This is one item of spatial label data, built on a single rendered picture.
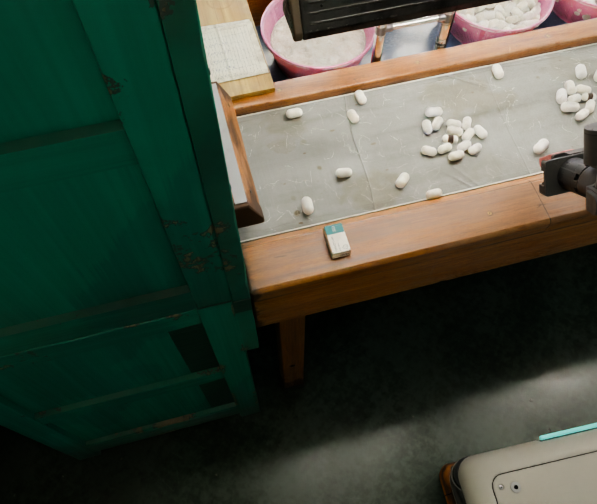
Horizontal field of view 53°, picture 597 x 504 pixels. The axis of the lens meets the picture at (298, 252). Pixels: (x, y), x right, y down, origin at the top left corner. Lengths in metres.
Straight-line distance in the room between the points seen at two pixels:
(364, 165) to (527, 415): 0.97
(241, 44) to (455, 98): 0.48
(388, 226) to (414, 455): 0.84
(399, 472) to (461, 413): 0.25
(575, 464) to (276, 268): 0.88
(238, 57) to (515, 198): 0.65
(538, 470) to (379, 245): 0.72
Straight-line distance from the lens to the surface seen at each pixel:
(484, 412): 1.86
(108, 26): 0.51
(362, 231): 1.12
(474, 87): 1.41
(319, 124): 1.29
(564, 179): 1.11
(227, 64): 1.36
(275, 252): 1.09
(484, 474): 1.53
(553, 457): 1.59
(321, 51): 1.44
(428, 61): 1.40
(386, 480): 1.76
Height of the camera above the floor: 1.74
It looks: 63 degrees down
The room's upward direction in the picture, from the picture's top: straight up
